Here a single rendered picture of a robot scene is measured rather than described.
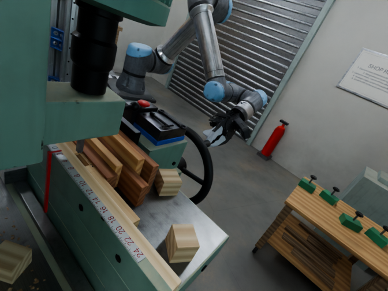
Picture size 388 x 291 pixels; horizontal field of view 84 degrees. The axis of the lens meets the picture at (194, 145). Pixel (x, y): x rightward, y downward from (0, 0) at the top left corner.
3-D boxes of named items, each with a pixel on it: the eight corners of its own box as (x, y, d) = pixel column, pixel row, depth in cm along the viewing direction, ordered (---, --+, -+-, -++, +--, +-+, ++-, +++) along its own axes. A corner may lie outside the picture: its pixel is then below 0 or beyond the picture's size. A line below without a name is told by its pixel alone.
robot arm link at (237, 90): (218, 78, 89) (239, 88, 84) (231, 80, 97) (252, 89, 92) (211, 96, 92) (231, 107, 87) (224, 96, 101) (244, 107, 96)
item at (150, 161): (149, 193, 45) (159, 165, 41) (143, 195, 44) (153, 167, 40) (86, 129, 56) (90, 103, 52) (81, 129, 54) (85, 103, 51)
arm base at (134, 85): (112, 80, 117) (116, 62, 112) (138, 85, 126) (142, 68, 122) (120, 92, 107) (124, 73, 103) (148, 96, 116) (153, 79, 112)
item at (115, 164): (116, 186, 43) (123, 164, 40) (110, 189, 42) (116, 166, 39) (75, 140, 50) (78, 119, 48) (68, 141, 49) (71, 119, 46)
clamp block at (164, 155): (178, 168, 61) (189, 142, 57) (141, 182, 51) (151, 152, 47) (146, 140, 68) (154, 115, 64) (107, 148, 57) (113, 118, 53)
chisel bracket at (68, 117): (117, 141, 41) (127, 101, 37) (28, 157, 30) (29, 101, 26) (96, 122, 44) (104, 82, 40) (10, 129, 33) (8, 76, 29)
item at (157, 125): (183, 140, 57) (190, 122, 55) (152, 147, 49) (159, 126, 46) (152, 115, 63) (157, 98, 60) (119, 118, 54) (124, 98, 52)
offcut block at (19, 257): (32, 261, 36) (32, 248, 34) (12, 284, 32) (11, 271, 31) (6, 252, 35) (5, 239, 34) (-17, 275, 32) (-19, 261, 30)
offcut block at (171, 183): (159, 196, 45) (164, 182, 43) (153, 181, 48) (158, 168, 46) (176, 195, 47) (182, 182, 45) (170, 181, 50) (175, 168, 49)
